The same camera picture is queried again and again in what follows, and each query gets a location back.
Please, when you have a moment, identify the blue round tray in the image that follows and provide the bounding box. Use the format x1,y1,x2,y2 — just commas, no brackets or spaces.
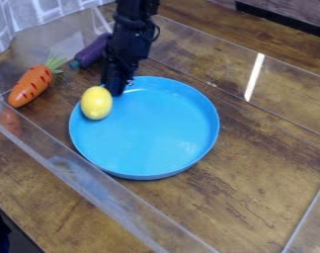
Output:
68,76,220,180

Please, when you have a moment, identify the purple toy eggplant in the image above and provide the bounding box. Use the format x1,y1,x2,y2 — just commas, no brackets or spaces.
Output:
68,33,111,69

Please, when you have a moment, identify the clear acrylic enclosure wall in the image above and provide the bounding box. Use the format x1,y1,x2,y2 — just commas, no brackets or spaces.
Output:
0,1,320,253

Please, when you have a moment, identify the white checkered curtain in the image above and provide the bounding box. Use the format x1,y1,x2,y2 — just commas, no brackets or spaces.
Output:
0,0,113,53

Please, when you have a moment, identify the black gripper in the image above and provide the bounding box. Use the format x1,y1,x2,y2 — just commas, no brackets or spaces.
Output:
100,0,160,97

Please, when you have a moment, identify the orange toy carrot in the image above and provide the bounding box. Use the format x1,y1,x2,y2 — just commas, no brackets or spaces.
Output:
8,55,65,108

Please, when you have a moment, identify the yellow toy lemon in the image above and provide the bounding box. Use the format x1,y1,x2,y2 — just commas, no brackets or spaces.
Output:
80,86,112,120

